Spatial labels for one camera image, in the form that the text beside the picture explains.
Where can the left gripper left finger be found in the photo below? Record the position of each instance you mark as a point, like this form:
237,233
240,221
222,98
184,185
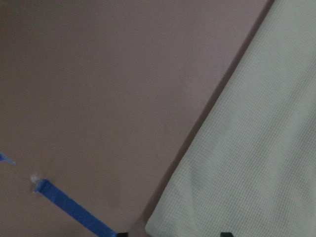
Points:
122,234

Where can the olive green long-sleeve shirt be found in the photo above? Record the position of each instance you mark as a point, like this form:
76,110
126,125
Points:
251,168

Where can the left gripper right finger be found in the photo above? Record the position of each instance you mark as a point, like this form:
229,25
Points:
226,234

